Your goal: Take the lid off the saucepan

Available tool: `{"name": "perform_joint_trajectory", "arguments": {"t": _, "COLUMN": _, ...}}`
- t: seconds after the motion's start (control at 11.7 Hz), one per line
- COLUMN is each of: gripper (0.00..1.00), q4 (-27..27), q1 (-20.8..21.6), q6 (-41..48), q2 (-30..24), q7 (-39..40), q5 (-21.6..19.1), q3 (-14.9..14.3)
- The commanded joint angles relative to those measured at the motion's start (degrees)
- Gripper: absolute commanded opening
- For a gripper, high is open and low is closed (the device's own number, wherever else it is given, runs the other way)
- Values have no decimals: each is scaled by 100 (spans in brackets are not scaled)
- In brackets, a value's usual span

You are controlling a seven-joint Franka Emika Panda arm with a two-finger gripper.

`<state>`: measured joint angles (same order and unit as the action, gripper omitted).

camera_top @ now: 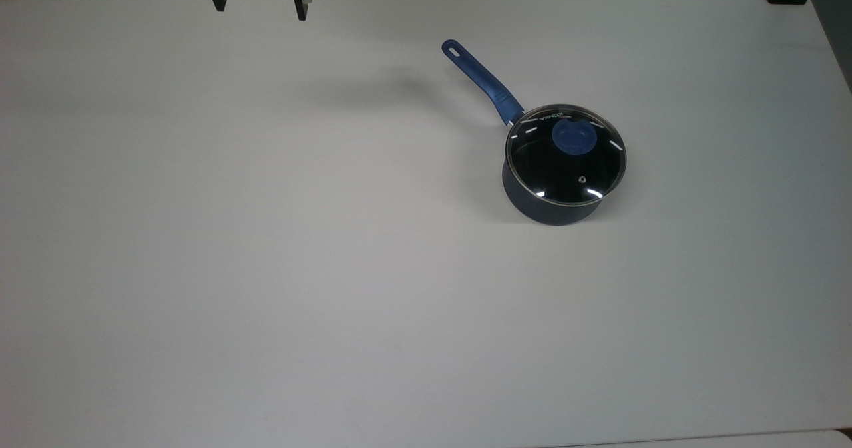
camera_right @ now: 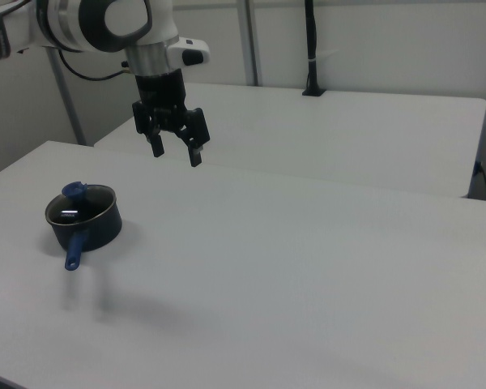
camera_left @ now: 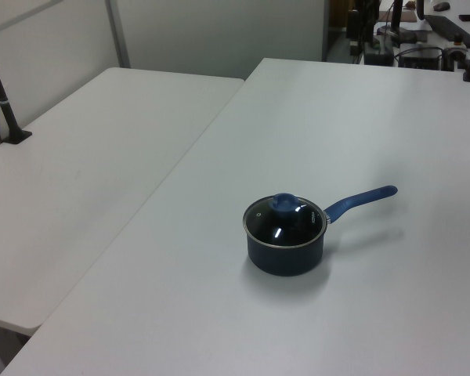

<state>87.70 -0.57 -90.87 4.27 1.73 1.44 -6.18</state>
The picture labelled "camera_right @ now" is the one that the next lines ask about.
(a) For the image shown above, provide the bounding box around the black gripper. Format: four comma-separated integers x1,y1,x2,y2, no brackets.
131,69,211,168

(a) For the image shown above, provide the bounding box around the glass lid with blue knob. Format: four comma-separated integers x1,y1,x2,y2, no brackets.
45,181,117,226

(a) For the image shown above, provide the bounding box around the white side table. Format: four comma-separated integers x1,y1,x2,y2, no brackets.
93,83,486,199

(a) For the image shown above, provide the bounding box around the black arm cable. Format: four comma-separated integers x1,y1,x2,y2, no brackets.
58,50,138,81

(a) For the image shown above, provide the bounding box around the grey metal partition post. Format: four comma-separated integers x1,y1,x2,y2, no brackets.
47,46,86,146
237,0,264,87

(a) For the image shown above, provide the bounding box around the dark saucepan with blue handle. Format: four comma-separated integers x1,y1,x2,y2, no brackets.
45,184,123,271

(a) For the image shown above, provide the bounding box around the black camera pole with white band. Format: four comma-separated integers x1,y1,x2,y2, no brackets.
301,0,327,97

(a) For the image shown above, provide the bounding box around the black cable beside side table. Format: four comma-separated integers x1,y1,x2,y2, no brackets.
475,160,486,201

